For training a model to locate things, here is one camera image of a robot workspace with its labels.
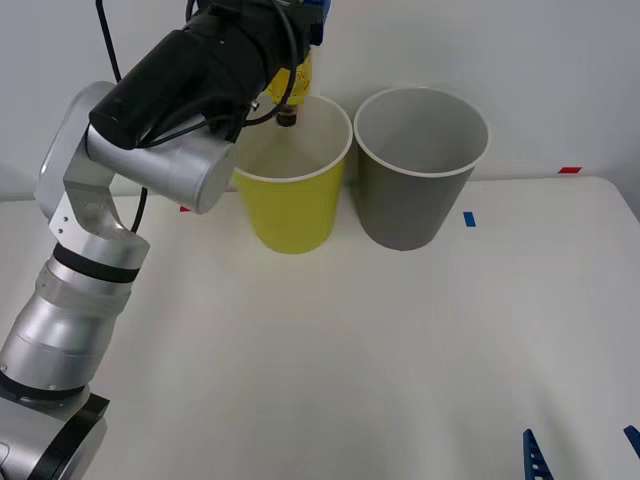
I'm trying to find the yellow-green plastic bin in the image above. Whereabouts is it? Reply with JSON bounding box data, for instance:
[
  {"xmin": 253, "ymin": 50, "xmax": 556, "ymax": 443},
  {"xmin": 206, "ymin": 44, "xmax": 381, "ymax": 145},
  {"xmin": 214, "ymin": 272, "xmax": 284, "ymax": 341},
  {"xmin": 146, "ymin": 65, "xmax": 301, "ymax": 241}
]
[{"xmin": 230, "ymin": 94, "xmax": 353, "ymax": 255}]

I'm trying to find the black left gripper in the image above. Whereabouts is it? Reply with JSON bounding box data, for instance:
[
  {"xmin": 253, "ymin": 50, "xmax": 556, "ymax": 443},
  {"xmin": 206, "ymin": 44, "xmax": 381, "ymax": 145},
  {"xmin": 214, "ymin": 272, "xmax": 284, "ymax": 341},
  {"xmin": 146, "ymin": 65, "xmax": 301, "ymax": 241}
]
[{"xmin": 234, "ymin": 0, "xmax": 333, "ymax": 76}]

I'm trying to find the yellow bottle with black cap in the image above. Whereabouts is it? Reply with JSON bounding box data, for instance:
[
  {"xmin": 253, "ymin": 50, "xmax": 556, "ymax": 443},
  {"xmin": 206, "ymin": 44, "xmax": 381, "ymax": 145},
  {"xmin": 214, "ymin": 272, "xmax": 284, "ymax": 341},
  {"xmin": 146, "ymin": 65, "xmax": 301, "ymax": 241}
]
[{"xmin": 263, "ymin": 49, "xmax": 315, "ymax": 129}]

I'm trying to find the grey plastic bin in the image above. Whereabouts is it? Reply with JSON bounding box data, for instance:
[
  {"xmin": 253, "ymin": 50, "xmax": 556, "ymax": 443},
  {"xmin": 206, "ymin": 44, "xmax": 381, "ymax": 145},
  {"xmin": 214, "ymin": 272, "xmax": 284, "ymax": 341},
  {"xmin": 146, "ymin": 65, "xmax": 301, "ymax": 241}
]
[{"xmin": 352, "ymin": 86, "xmax": 491, "ymax": 252}]

